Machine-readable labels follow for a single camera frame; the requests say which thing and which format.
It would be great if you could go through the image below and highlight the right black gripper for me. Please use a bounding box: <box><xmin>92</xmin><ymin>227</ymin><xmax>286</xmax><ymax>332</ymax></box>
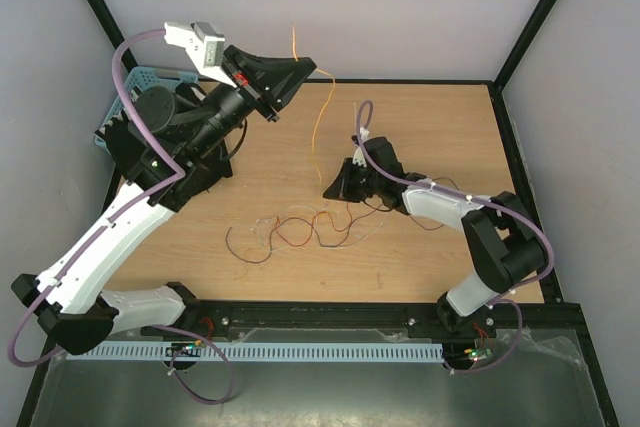
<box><xmin>324</xmin><ymin>158</ymin><xmax>382</xmax><ymax>203</ymax></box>

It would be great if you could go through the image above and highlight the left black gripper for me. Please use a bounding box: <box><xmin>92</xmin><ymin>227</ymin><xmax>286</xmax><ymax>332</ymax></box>
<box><xmin>185</xmin><ymin>46</ymin><xmax>316</xmax><ymax>160</ymax></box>

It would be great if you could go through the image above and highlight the red wire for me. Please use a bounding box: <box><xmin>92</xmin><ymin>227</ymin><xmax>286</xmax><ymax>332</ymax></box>
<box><xmin>272</xmin><ymin>206</ymin><xmax>374</xmax><ymax>248</ymax></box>

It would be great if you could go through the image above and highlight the white wire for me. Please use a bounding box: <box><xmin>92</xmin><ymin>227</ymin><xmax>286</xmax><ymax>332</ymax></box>
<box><xmin>252</xmin><ymin>204</ymin><xmax>394</xmax><ymax>251</ymax></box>

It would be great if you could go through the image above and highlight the dark purple wire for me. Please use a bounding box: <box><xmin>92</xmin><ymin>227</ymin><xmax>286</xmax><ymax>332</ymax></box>
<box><xmin>225</xmin><ymin>209</ymin><xmax>386</xmax><ymax>265</ymax></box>

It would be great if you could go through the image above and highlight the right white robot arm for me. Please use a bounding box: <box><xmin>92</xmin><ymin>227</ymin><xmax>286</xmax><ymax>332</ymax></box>
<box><xmin>323</xmin><ymin>137</ymin><xmax>550</xmax><ymax>336</ymax></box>

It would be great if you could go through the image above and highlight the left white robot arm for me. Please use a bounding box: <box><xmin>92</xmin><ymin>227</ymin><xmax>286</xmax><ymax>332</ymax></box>
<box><xmin>11</xmin><ymin>46</ymin><xmax>316</xmax><ymax>355</ymax></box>

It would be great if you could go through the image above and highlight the white zip tie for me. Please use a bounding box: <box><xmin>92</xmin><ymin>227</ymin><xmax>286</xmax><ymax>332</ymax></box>
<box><xmin>352</xmin><ymin>101</ymin><xmax>359</xmax><ymax>136</ymax></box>

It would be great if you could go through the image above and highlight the blue plastic basket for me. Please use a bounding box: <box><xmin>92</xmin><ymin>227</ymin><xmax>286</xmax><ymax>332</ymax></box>
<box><xmin>94</xmin><ymin>66</ymin><xmax>199</xmax><ymax>151</ymax></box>

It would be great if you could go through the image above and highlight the striped black white cloth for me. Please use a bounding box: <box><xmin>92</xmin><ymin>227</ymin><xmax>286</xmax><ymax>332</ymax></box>
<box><xmin>94</xmin><ymin>108</ymin><xmax>129</xmax><ymax>142</ymax></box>

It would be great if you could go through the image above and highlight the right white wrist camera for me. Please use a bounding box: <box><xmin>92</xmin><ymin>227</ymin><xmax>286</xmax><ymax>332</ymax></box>
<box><xmin>352</xmin><ymin>127</ymin><xmax>370</xmax><ymax>168</ymax></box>

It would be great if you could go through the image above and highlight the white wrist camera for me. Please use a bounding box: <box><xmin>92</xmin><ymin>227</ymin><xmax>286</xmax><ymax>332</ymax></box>
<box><xmin>164</xmin><ymin>22</ymin><xmax>232</xmax><ymax>85</ymax></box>
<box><xmin>352</xmin><ymin>127</ymin><xmax>370</xmax><ymax>168</ymax></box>

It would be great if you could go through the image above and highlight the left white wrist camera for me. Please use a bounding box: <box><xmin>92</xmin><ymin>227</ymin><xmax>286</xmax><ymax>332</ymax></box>
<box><xmin>164</xmin><ymin>22</ymin><xmax>232</xmax><ymax>85</ymax></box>

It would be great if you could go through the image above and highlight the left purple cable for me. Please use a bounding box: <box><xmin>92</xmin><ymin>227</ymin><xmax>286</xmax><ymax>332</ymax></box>
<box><xmin>9</xmin><ymin>29</ymin><xmax>236</xmax><ymax>404</ymax></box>

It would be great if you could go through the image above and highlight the purple cable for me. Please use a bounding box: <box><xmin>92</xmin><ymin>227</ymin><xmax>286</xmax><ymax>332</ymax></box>
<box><xmin>355</xmin><ymin>99</ymin><xmax>556</xmax><ymax>376</ymax></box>
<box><xmin>9</xmin><ymin>29</ymin><xmax>236</xmax><ymax>404</ymax></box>

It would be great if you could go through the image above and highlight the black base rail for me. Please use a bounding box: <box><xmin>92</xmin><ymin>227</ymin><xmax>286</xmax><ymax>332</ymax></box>
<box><xmin>172</xmin><ymin>300</ymin><xmax>496</xmax><ymax>342</ymax></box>

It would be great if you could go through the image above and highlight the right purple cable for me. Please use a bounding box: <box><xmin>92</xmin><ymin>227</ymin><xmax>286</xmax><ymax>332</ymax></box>
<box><xmin>355</xmin><ymin>99</ymin><xmax>556</xmax><ymax>376</ymax></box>

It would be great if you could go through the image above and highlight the light blue cable duct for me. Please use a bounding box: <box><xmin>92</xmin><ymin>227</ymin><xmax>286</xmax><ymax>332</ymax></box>
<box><xmin>67</xmin><ymin>341</ymin><xmax>443</xmax><ymax>364</ymax></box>

